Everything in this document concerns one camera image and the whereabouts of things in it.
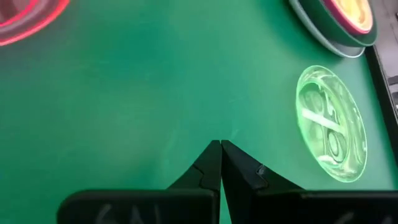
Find pink opaque plate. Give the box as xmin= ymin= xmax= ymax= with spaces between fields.
xmin=323 ymin=0 xmax=374 ymax=35

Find cream plastic plate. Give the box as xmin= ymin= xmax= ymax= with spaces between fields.
xmin=334 ymin=0 xmax=374 ymax=32

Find dark green large plate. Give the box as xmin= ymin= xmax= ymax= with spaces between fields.
xmin=295 ymin=0 xmax=379 ymax=48

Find black metal table frame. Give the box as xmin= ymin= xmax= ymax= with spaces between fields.
xmin=364 ymin=45 xmax=398 ymax=153

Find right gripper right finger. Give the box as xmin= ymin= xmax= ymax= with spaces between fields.
xmin=220 ymin=139 xmax=398 ymax=224

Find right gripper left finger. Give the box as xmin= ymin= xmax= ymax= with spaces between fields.
xmin=57 ymin=139 xmax=223 ymax=224

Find pink transparent small plate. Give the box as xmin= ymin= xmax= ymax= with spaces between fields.
xmin=0 ymin=0 xmax=71 ymax=47

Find light blue large plate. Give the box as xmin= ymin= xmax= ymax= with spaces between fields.
xmin=287 ymin=0 xmax=366 ymax=59

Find green transparent small plate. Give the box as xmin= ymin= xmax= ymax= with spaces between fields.
xmin=295 ymin=65 xmax=368 ymax=184

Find green table mat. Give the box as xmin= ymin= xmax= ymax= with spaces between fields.
xmin=0 ymin=0 xmax=398 ymax=224

